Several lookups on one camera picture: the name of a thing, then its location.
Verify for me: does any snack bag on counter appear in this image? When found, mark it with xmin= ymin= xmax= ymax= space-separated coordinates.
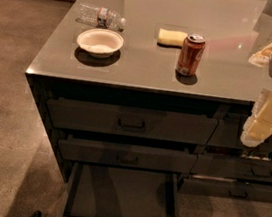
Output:
xmin=248 ymin=42 xmax=272 ymax=68

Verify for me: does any white paper bowl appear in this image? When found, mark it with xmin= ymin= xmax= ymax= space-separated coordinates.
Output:
xmin=77 ymin=28 xmax=124 ymax=59

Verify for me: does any red coke can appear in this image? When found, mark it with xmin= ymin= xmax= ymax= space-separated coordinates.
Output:
xmin=176 ymin=33 xmax=206 ymax=77

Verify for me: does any clear plastic water bottle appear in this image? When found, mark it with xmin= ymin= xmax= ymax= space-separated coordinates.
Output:
xmin=77 ymin=3 xmax=126 ymax=31

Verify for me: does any middle left drawer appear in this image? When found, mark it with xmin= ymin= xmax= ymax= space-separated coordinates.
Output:
xmin=58 ymin=138 xmax=197 ymax=173

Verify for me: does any top left drawer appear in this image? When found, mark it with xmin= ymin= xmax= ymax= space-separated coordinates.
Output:
xmin=47 ymin=98 xmax=218 ymax=145

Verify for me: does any top right drawer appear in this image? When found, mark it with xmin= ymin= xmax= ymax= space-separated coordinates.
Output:
xmin=208 ymin=113 xmax=272 ymax=153

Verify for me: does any open bottom left drawer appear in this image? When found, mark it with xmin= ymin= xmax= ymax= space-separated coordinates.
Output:
xmin=48 ymin=156 xmax=197 ymax=217

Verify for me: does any middle right drawer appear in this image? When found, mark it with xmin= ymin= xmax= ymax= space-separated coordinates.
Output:
xmin=191 ymin=154 xmax=272 ymax=183

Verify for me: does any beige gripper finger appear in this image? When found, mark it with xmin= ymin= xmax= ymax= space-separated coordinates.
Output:
xmin=240 ymin=116 xmax=272 ymax=147

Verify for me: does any dark grey drawer cabinet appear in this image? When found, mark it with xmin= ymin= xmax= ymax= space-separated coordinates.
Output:
xmin=10 ymin=0 xmax=272 ymax=214

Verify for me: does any bottom right drawer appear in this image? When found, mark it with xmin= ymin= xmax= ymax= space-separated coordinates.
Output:
xmin=179 ymin=177 xmax=272 ymax=203

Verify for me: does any yellow sponge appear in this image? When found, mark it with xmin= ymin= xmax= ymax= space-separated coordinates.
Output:
xmin=157 ymin=28 xmax=188 ymax=47

